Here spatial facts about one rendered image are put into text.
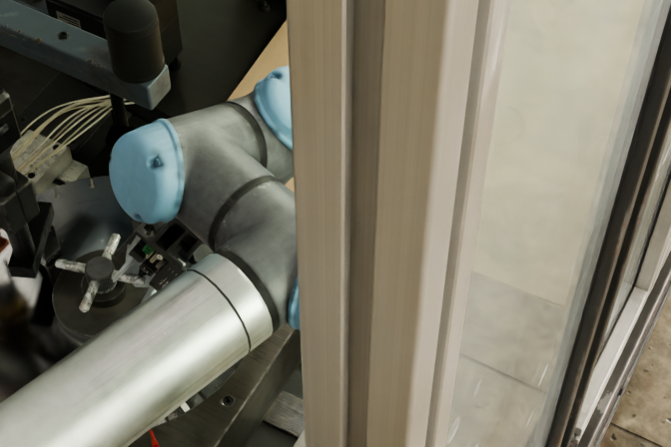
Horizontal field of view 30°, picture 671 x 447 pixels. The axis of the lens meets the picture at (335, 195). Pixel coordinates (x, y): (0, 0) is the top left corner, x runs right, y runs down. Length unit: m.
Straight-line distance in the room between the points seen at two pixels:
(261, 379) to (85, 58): 0.41
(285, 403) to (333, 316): 1.06
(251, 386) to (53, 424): 0.56
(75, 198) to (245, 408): 0.30
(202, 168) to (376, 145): 0.61
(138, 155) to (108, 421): 0.22
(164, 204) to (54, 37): 0.54
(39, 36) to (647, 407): 1.39
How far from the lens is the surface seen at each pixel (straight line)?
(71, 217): 1.41
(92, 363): 0.86
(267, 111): 1.01
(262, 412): 1.45
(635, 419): 2.39
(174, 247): 1.14
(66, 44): 1.46
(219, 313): 0.88
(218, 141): 0.97
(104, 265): 1.30
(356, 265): 0.40
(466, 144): 0.36
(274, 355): 1.40
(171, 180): 0.95
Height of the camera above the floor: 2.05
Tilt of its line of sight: 52 degrees down
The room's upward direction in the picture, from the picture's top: straight up
